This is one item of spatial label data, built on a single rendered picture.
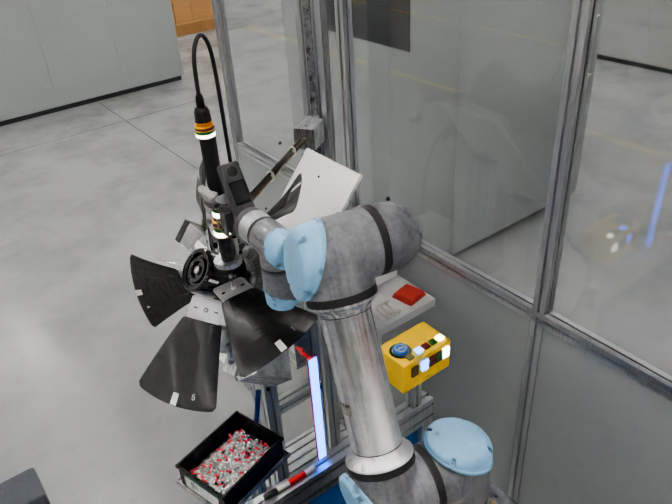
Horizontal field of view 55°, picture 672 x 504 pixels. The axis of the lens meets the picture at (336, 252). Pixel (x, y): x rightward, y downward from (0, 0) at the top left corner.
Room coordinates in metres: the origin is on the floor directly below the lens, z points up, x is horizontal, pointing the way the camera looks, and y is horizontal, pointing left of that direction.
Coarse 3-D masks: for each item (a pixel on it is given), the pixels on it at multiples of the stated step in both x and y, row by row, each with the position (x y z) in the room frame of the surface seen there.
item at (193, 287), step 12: (192, 252) 1.45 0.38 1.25; (204, 252) 1.42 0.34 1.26; (216, 252) 1.45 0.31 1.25; (192, 264) 1.43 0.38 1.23; (204, 264) 1.40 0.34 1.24; (192, 276) 1.40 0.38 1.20; (204, 276) 1.37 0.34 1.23; (216, 276) 1.37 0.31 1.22; (228, 276) 1.39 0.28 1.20; (240, 276) 1.43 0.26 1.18; (192, 288) 1.37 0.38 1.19; (204, 288) 1.36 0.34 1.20
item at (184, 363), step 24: (168, 336) 1.33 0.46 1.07; (192, 336) 1.33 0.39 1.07; (216, 336) 1.33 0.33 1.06; (168, 360) 1.29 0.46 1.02; (192, 360) 1.29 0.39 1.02; (216, 360) 1.29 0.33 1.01; (144, 384) 1.27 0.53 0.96; (168, 384) 1.25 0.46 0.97; (192, 384) 1.25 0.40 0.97; (216, 384) 1.24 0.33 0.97; (192, 408) 1.20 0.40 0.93
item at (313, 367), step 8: (312, 360) 1.07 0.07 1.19; (312, 368) 1.07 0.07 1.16; (312, 376) 1.06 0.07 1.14; (312, 384) 1.06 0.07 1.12; (312, 392) 1.06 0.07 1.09; (320, 400) 1.07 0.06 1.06; (320, 408) 1.07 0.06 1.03; (320, 416) 1.07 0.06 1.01; (320, 424) 1.07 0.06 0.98; (320, 432) 1.07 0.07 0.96; (320, 440) 1.07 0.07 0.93; (320, 448) 1.07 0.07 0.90; (320, 456) 1.06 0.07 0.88
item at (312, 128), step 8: (304, 120) 1.97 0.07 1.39; (312, 120) 1.96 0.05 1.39; (320, 120) 1.96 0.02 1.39; (296, 128) 1.91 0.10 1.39; (304, 128) 1.90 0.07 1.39; (312, 128) 1.90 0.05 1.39; (320, 128) 1.94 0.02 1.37; (296, 136) 1.91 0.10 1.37; (304, 136) 1.90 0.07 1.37; (312, 136) 1.89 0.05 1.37; (320, 136) 1.93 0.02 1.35; (304, 144) 1.90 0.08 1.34; (312, 144) 1.89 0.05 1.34
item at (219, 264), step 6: (234, 240) 1.37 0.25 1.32; (234, 246) 1.37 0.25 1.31; (234, 252) 1.37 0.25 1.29; (216, 258) 1.36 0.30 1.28; (234, 258) 1.36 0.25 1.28; (240, 258) 1.35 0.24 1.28; (216, 264) 1.33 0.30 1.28; (222, 264) 1.33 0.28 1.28; (228, 264) 1.33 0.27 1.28; (234, 264) 1.33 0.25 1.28; (240, 264) 1.34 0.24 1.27
